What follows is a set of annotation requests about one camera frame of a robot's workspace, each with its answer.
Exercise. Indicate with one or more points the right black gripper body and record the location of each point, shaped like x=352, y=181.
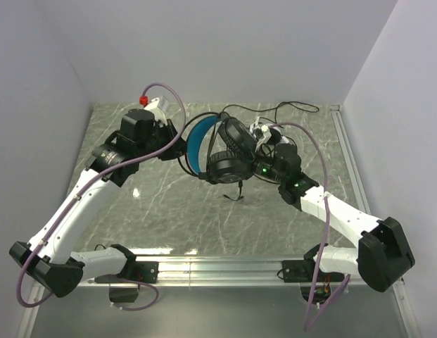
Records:
x=262, y=155

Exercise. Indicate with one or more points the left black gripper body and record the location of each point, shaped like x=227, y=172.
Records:
x=171, y=137

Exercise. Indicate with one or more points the black blue headphones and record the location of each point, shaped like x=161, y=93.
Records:
x=231, y=150

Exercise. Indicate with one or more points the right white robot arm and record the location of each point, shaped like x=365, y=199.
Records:
x=380, y=253

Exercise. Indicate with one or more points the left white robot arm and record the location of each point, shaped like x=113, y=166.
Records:
x=48, y=257

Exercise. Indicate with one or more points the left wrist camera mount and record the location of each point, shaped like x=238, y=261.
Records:
x=157, y=106

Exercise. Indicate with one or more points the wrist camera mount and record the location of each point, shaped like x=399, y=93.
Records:
x=157, y=106
x=262, y=134

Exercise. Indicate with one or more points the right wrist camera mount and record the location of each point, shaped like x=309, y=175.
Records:
x=262, y=134

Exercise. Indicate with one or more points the aluminium right side rail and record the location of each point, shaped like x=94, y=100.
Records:
x=355, y=179

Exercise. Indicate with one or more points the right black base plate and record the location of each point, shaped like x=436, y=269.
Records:
x=303, y=270

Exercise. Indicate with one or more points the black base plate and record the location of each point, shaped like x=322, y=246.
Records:
x=303, y=270
x=147, y=270

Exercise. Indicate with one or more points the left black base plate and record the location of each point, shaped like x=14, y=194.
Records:
x=147, y=270

